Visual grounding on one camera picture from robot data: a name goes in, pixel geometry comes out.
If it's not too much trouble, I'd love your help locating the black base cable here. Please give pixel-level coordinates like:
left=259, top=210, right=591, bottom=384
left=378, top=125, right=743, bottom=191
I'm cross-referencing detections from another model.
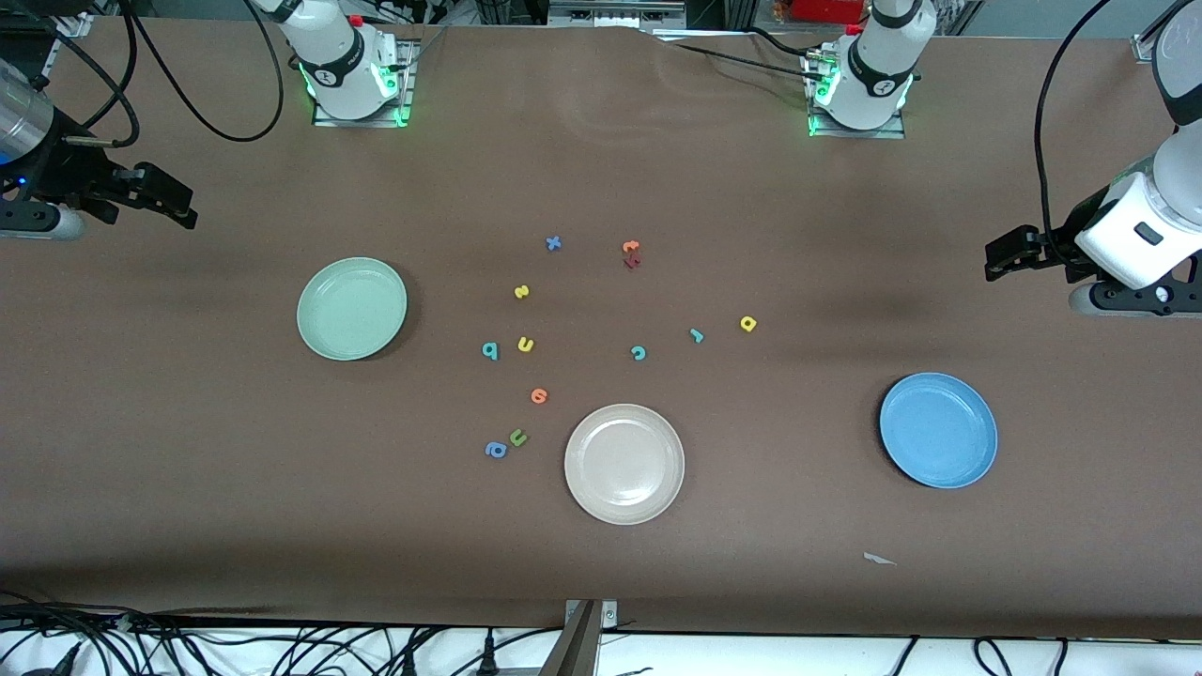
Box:
left=747, top=26, right=813, bottom=59
left=669, top=41, right=816, bottom=72

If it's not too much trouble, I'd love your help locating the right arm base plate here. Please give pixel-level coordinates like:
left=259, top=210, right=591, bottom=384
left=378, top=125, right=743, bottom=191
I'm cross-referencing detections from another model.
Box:
left=313, top=39, right=416, bottom=129

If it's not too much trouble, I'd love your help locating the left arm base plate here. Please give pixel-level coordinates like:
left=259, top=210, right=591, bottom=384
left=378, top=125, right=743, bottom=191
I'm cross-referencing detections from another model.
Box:
left=808, top=52, right=907, bottom=140

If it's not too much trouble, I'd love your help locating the grey metal post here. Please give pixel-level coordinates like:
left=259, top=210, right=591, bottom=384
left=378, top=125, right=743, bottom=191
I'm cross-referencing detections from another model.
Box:
left=540, top=601, right=602, bottom=676

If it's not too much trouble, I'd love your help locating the brown table cover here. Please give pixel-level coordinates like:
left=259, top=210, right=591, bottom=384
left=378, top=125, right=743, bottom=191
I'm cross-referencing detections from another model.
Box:
left=0, top=14, right=1202, bottom=641

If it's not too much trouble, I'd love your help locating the blue plate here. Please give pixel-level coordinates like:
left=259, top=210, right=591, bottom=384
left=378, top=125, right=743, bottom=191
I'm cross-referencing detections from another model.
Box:
left=879, top=372, right=999, bottom=490

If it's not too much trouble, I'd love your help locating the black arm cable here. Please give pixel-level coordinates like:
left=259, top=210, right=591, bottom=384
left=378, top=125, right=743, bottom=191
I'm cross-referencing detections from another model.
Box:
left=42, top=0, right=285, bottom=149
left=1032, top=0, right=1107, bottom=269

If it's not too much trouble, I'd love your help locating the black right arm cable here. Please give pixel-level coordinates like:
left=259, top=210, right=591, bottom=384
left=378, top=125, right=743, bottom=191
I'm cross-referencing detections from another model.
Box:
left=42, top=0, right=285, bottom=149

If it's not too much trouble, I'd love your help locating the beige plate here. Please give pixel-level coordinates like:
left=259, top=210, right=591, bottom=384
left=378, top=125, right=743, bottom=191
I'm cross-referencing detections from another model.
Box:
left=563, top=403, right=686, bottom=526

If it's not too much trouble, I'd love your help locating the red background box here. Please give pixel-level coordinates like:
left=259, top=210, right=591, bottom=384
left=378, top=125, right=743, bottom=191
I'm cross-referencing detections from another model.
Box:
left=792, top=0, right=870, bottom=24

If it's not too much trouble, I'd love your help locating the green plate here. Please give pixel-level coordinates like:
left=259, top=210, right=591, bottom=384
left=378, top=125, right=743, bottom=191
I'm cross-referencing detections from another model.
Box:
left=296, top=256, right=408, bottom=362

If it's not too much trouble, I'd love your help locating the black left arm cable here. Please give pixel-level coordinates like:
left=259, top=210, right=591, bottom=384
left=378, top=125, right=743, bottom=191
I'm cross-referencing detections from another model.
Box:
left=1032, top=0, right=1107, bottom=269

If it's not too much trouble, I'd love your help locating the grey background box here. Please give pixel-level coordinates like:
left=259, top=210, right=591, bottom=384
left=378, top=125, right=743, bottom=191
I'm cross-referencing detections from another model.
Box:
left=547, top=0, right=686, bottom=31

